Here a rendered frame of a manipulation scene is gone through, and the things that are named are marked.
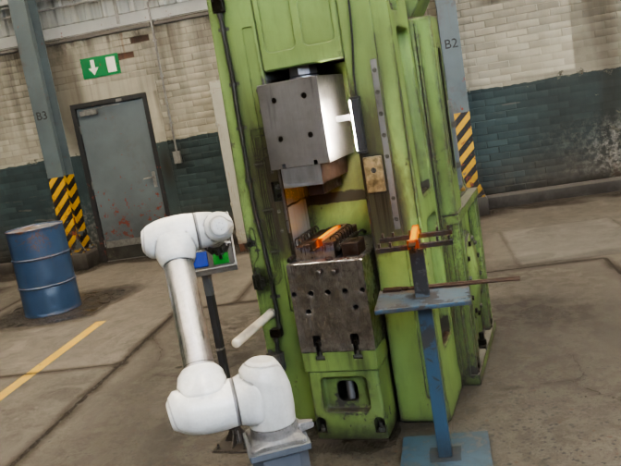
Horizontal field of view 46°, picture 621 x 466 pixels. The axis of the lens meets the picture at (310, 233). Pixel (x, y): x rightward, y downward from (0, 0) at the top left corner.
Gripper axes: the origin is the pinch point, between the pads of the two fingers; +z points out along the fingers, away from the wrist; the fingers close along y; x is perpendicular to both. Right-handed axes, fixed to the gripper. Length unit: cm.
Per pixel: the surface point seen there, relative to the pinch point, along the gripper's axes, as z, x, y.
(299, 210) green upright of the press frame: 27, 25, 43
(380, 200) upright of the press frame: -7, 10, 79
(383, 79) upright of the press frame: -37, 56, 89
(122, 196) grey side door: 579, 315, -148
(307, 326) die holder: 19, -38, 35
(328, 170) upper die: -10, 28, 58
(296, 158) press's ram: -19, 33, 43
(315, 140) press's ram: -26, 37, 53
